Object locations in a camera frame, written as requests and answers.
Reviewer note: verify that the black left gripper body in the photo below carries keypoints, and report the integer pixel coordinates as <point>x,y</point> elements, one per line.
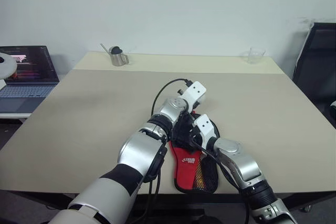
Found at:
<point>198,104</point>

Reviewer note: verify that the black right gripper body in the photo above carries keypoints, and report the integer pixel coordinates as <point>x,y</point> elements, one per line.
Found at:
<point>183,132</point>

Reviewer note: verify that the red and black pouch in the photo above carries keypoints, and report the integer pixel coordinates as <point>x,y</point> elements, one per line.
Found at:
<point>187,167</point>

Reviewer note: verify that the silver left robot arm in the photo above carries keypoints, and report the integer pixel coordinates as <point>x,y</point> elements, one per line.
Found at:
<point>136,150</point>

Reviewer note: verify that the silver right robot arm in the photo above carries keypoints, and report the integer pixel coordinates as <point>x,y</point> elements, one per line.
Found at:
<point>241,166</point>

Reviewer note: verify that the clear plastic cup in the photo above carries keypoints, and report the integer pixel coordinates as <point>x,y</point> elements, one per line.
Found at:
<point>254,56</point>

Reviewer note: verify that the stainless steel pitcher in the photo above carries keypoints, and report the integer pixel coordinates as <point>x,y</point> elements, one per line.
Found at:
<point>118,60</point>

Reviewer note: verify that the black heart-shaped object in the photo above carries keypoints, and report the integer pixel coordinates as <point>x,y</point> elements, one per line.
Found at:
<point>116,50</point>

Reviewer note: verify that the thin metal straw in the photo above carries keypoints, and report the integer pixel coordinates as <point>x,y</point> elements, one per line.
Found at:
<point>105,48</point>

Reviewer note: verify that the black office chair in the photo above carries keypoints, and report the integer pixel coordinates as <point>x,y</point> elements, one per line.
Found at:
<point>317,72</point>

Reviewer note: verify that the open laptop computer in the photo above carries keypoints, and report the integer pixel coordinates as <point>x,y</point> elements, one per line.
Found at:
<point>29,77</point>

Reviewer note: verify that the white round padded object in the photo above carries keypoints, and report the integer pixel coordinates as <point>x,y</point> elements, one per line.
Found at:
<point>6,65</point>

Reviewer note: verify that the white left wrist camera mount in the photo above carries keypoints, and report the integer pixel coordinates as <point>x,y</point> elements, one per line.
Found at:
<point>194,91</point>

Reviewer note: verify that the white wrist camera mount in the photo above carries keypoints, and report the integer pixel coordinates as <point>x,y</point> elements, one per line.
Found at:
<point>206,127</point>
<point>194,91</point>

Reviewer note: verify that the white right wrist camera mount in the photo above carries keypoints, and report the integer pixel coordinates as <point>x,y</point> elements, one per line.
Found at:
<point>206,127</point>

